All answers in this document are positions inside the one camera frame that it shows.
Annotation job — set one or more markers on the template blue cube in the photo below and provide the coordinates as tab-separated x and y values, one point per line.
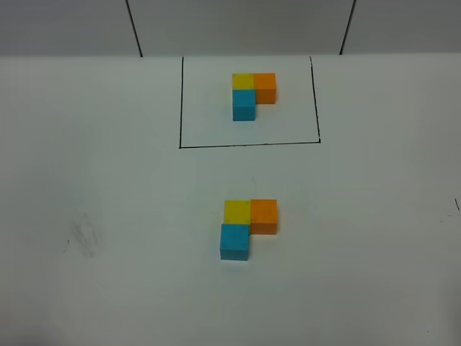
244	105

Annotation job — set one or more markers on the template yellow cube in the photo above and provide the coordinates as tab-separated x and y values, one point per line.
242	81

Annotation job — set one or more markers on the template orange cube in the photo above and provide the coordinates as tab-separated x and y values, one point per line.
265	87

